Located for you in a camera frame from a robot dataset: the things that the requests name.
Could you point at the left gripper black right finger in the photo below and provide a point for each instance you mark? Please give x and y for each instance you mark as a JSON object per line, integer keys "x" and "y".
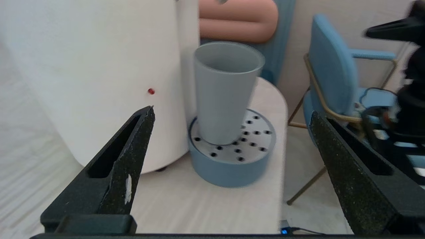
{"x": 368, "y": 189}

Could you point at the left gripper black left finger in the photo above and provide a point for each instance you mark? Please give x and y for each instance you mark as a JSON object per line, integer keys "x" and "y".
{"x": 103, "y": 196}

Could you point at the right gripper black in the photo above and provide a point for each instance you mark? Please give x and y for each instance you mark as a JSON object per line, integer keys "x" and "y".
{"x": 419, "y": 23}

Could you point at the grey plastic cup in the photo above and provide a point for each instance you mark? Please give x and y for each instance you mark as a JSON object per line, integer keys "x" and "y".
{"x": 222, "y": 99}

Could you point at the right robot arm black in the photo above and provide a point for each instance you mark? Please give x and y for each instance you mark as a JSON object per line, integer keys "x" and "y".
{"x": 413, "y": 89}

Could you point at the large tea drink dispenser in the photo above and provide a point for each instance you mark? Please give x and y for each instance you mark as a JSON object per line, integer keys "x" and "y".
{"x": 99, "y": 66}

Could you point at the large blue-grey drip tray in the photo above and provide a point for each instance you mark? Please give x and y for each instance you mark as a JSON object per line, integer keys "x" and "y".
{"x": 232, "y": 166}

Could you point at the pink bolster cushion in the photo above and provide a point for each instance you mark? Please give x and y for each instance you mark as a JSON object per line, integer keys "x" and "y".
{"x": 239, "y": 20}

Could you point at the blue armchair gold frame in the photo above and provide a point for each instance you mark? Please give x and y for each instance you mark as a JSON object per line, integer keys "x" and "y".
{"x": 332, "y": 66}

